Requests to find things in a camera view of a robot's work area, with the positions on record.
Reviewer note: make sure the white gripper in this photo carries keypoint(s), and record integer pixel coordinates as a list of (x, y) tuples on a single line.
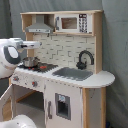
[(30, 45)]

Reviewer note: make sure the white toy microwave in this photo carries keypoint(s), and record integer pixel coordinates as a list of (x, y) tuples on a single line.
[(73, 23)]

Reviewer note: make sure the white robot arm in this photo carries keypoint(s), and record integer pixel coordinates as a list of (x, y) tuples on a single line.
[(9, 60)]

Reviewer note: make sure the wooden toy kitchen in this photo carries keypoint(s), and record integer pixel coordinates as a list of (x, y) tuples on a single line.
[(62, 49)]

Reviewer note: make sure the small metal pot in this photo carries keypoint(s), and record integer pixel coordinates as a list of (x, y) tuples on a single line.
[(30, 61)]

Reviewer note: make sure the grey range hood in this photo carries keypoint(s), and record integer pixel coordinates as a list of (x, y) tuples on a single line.
[(40, 26)]

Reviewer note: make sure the black toy stovetop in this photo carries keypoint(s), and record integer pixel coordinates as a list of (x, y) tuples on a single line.
[(40, 67)]

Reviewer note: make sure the left red stove knob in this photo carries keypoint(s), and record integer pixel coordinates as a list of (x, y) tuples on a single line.
[(16, 78)]

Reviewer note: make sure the red stove knob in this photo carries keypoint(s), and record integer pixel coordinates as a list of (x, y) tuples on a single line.
[(34, 83), (16, 78)]

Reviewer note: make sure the right red stove knob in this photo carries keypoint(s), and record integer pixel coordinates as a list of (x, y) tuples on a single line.
[(34, 83)]

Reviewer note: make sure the grey toy sink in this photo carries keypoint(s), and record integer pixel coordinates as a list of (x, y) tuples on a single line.
[(71, 73)]

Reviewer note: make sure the black toy faucet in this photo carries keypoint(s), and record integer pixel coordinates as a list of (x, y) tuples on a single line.
[(82, 65)]

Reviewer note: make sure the white oven door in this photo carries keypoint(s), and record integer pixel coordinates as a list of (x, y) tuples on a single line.
[(5, 105)]

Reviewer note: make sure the white cabinet door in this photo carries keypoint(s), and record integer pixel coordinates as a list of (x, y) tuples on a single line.
[(62, 106)]

